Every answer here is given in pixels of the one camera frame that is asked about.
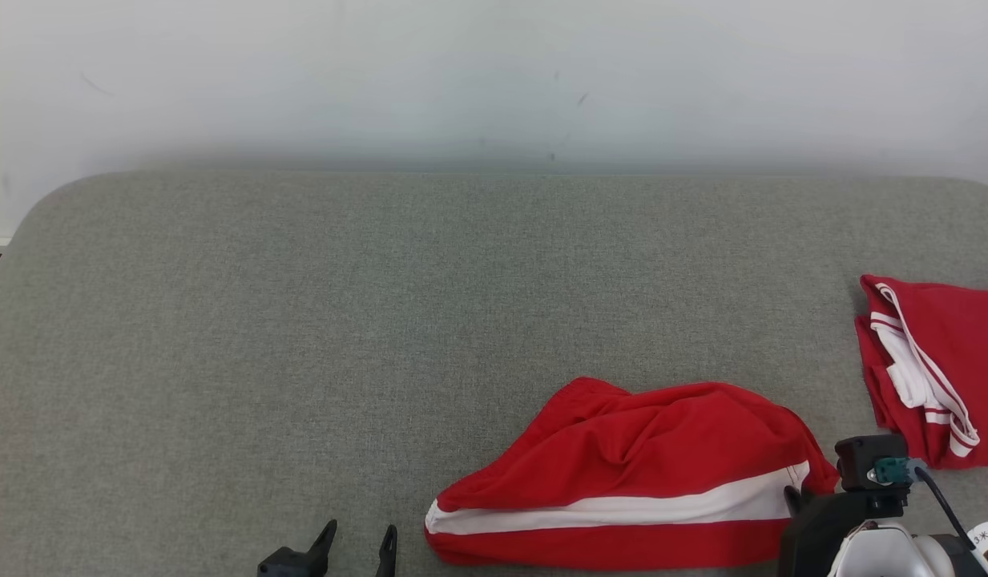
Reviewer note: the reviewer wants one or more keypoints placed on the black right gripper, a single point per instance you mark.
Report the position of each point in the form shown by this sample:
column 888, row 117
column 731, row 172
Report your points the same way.
column 810, row 537

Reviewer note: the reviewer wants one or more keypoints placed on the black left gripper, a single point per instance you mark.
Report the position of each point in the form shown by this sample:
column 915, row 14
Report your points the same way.
column 285, row 563

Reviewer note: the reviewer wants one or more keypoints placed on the red shorts with white stripe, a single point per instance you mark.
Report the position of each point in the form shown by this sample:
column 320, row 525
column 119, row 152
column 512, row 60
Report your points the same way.
column 646, row 449

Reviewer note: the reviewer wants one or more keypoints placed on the red jersey with white trim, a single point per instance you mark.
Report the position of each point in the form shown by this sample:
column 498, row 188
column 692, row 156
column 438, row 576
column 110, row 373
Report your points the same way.
column 966, row 344

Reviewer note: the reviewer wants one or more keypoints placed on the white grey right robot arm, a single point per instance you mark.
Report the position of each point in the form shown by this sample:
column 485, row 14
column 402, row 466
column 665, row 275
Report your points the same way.
column 886, row 554

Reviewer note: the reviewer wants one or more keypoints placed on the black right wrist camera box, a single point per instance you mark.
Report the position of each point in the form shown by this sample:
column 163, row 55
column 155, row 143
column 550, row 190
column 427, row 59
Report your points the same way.
column 858, row 461

